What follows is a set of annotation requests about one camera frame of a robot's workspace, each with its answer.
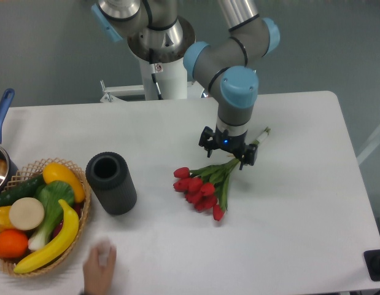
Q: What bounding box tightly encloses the green cucumber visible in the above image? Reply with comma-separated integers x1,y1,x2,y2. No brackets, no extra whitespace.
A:
0,174,45,207

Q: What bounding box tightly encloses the black cable on pedestal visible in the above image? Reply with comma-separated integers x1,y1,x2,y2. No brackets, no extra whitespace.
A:
148,48,164,101

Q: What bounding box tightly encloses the yellow bell pepper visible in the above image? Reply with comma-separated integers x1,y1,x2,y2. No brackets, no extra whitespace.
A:
0,206,15,232

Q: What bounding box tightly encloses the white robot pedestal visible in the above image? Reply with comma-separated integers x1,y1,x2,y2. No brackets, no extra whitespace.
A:
100,59,207,103

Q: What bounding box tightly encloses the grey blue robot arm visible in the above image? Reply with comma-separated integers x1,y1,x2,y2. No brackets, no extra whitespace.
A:
91,1,280,165

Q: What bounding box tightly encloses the red fruit in basket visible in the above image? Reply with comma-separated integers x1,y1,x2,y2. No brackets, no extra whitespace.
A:
52,203,83,238

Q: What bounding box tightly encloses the yellow lemon squash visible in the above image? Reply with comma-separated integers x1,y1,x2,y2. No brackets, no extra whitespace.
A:
42,162,86,203

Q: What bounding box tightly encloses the yellow banana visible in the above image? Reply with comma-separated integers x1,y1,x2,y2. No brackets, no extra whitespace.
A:
14,199,79,274

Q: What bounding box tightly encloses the green bok choy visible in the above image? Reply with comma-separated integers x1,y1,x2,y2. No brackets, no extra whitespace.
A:
28,181,74,252

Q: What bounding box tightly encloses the blue handled saucepan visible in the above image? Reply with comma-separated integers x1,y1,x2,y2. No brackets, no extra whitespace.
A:
0,88,18,193

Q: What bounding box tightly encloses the white frame at right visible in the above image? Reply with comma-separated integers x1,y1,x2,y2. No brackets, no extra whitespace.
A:
357,124,380,166

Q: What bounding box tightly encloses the orange fruit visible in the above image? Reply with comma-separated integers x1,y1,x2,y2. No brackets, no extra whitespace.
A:
0,229,28,259

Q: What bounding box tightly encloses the dark grey ribbed vase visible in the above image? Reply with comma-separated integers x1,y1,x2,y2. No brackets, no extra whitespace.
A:
85,152,138,215

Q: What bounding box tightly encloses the red tulip bouquet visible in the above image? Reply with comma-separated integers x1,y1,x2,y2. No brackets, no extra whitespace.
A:
173,127,271,222

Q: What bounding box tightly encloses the beige round disc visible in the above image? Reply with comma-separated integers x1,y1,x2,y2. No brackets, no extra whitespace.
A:
9,197,45,230

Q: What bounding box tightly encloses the black device at table edge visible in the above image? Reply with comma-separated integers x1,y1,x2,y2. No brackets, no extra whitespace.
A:
363,250,380,281

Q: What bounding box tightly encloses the bare human hand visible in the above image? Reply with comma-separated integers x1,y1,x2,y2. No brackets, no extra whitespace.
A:
82,239,117,294

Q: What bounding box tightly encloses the wicker fruit basket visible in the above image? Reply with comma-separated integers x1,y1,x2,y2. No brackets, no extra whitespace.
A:
0,158,91,278

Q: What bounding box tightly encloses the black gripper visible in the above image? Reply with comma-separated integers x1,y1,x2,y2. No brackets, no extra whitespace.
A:
198,126,258,170

